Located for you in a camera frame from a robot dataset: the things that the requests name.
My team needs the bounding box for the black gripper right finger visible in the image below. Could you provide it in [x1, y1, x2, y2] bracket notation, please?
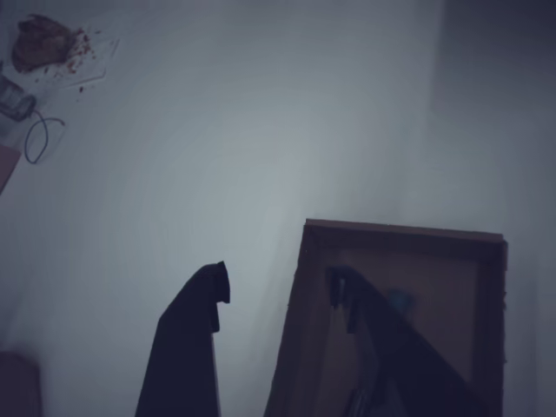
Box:
[325, 265, 500, 417]

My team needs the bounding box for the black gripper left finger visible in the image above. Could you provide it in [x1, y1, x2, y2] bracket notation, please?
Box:
[134, 260, 232, 417]

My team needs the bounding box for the shallow cardboard box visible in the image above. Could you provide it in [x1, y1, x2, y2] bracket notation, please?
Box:
[264, 218, 510, 417]

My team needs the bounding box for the pink trash note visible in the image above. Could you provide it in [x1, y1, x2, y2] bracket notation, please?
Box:
[0, 142, 23, 196]

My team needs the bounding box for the small grey black device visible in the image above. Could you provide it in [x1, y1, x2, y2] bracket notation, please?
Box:
[0, 73, 38, 122]

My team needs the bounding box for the clear pastry wrapper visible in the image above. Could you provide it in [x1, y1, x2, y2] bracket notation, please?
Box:
[0, 25, 122, 90]

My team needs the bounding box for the brown pastry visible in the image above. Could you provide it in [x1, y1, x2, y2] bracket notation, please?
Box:
[11, 13, 75, 74]

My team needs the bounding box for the thin dark cable loop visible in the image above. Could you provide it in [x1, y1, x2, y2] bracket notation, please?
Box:
[23, 110, 67, 165]

